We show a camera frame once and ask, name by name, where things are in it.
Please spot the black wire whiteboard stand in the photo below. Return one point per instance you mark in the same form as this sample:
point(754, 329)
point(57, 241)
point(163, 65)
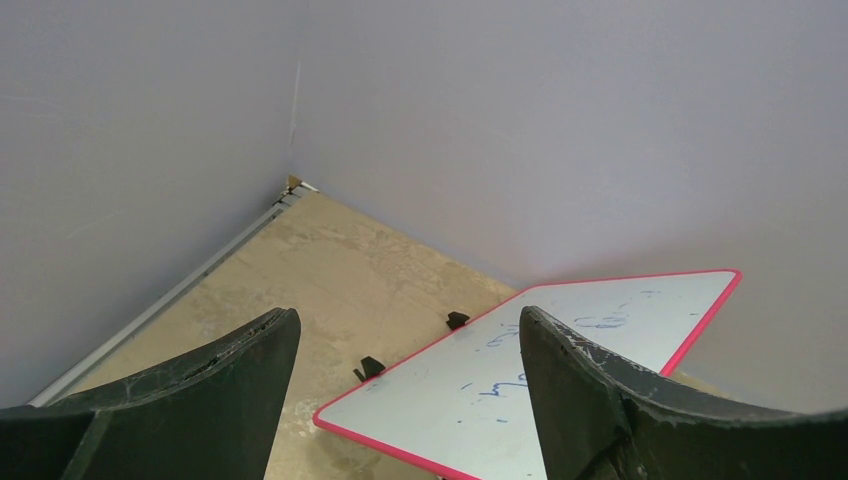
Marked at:
point(371, 367)

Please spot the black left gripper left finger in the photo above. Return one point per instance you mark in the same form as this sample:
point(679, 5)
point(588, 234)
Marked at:
point(210, 413)

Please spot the aluminium table edge rail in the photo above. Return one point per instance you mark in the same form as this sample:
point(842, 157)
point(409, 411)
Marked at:
point(58, 388)

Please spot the pink framed whiteboard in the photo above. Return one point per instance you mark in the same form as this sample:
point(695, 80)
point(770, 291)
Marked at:
point(460, 408)

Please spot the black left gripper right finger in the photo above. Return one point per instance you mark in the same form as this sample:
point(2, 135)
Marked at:
point(599, 415)

